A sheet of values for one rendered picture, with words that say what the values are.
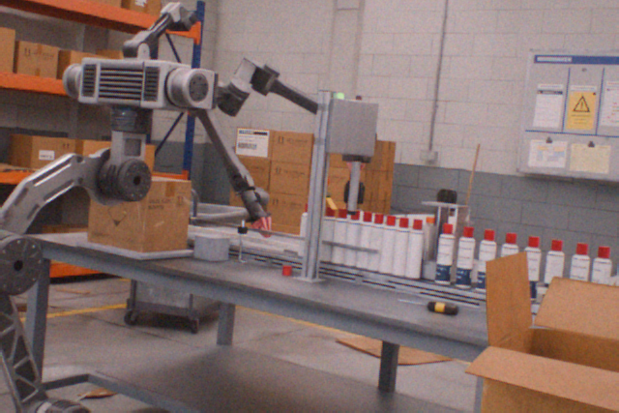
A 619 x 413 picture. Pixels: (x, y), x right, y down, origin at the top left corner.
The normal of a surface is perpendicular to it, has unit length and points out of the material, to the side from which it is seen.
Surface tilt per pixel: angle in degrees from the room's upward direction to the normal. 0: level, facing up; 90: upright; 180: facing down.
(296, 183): 90
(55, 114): 90
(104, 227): 90
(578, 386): 10
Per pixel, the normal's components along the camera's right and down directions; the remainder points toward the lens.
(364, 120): 0.32, 0.08
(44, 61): 0.83, 0.11
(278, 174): -0.51, 0.00
